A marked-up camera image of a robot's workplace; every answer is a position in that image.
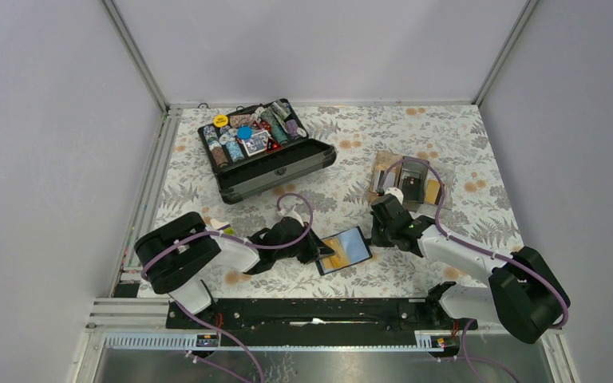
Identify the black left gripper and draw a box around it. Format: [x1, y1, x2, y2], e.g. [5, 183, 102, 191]
[275, 221, 334, 265]

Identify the gold credit card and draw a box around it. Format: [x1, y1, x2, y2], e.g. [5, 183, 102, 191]
[320, 237, 353, 274]

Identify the black card holder wallet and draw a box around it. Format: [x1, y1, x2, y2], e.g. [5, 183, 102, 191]
[316, 227, 373, 275]

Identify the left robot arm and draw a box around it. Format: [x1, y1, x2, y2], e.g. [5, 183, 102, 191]
[133, 211, 336, 328]

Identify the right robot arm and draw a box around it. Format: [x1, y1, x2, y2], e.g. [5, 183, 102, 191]
[371, 194, 571, 344]

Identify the white striped card in box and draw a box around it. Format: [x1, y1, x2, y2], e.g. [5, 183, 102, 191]
[377, 172, 396, 193]

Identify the smoky grey transparent card box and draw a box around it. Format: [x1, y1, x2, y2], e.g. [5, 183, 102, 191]
[397, 156, 429, 211]

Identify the clear transparent card box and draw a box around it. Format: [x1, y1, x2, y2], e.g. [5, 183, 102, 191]
[424, 161, 455, 210]

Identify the gold striped card in box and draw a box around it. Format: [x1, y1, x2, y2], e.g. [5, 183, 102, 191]
[425, 179, 442, 205]

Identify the blue playing card deck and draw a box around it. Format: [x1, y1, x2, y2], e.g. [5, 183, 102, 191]
[242, 130, 271, 157]

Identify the green purple toy block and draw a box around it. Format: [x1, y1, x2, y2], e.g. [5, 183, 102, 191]
[217, 225, 235, 235]

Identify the red triangular dealer button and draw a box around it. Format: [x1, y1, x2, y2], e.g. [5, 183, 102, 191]
[265, 138, 283, 153]

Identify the black poker chip case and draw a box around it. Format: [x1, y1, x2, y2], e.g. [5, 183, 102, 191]
[197, 98, 336, 204]

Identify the blue poker chip stack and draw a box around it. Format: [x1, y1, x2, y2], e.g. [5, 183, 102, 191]
[225, 139, 245, 163]

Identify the blue round dealer chip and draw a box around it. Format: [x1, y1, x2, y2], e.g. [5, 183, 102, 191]
[237, 125, 253, 140]

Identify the brown poker chip stack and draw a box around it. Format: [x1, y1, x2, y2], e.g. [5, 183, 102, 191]
[210, 146, 229, 168]

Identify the yellow round chip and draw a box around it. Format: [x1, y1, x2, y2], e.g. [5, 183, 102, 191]
[213, 114, 229, 128]

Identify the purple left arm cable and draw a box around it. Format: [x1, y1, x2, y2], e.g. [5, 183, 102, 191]
[140, 192, 314, 383]

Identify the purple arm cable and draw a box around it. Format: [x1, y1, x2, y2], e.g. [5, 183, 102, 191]
[375, 156, 571, 329]
[140, 192, 314, 383]

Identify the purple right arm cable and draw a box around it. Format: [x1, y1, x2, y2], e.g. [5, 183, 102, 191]
[375, 156, 571, 329]

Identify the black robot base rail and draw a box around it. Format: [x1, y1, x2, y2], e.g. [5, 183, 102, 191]
[195, 298, 469, 333]

